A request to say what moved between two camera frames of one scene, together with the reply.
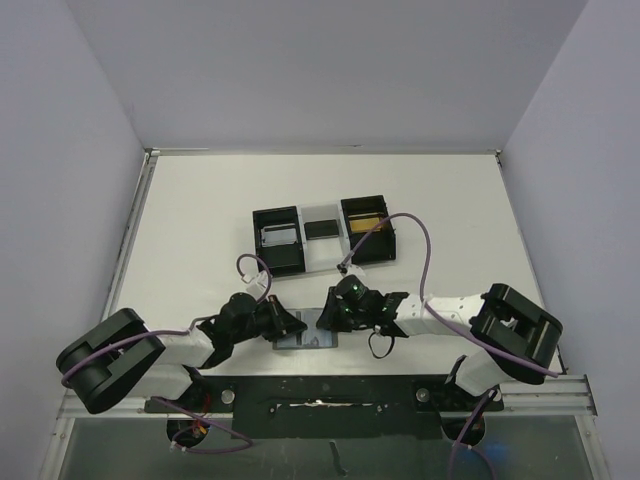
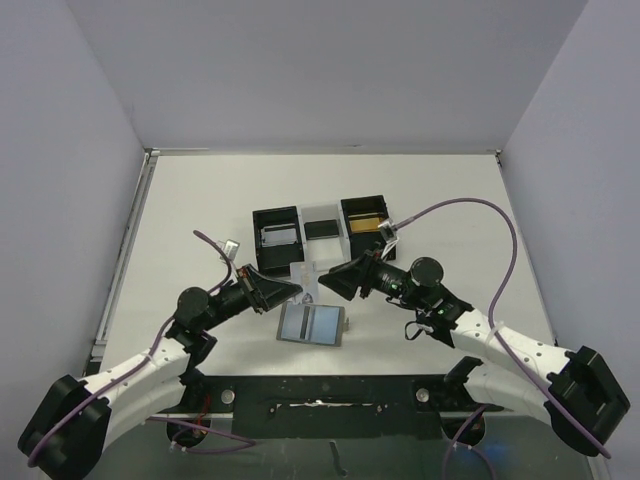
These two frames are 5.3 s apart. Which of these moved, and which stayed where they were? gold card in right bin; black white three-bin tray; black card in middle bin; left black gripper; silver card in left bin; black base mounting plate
Moved: left black gripper
Stayed: black white three-bin tray; silver card in left bin; gold card in right bin; black card in middle bin; black base mounting plate
